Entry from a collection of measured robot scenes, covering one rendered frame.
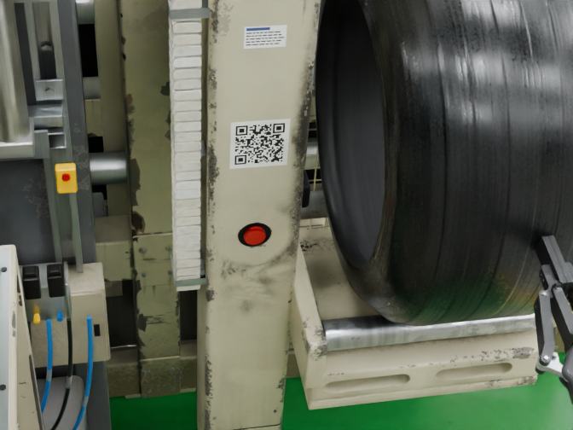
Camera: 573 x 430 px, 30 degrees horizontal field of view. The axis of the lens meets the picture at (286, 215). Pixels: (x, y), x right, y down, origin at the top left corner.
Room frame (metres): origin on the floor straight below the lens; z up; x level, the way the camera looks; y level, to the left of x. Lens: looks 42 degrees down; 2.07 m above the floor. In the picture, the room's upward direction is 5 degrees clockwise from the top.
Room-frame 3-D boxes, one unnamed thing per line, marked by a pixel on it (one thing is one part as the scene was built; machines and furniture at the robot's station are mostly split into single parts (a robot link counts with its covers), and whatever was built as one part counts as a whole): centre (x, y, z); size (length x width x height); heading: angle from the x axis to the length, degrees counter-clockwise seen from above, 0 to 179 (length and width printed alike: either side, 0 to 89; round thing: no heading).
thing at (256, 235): (1.06, 0.04, 1.06); 0.03 x 0.02 x 0.03; 104
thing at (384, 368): (1.07, -0.22, 0.83); 0.36 x 0.09 x 0.06; 104
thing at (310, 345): (1.16, -0.01, 0.90); 0.40 x 0.03 x 0.10; 14
